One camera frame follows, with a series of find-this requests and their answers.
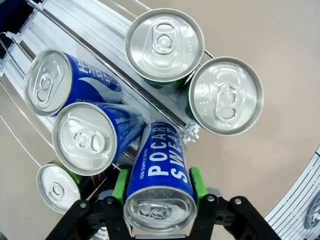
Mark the left gripper left finger with green tip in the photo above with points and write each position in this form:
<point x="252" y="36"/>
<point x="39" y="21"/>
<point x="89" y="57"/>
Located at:
<point x="120" y="187"/>

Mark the left gripper right finger with green tip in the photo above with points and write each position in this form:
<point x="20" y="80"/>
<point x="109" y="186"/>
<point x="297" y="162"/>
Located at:
<point x="200" y="185"/>

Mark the blue Pocari Sweat can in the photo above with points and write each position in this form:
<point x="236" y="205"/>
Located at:
<point x="47" y="82"/>
<point x="85" y="137"/>
<point x="160" y="175"/>

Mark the black Pepsi can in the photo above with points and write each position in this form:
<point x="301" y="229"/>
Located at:
<point x="57" y="190"/>

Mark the green soda can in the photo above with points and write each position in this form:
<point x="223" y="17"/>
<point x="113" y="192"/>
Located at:
<point x="162" y="45"/>
<point x="225" y="95"/>

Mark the white slatted panel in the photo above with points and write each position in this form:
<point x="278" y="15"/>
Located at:
<point x="300" y="200"/>

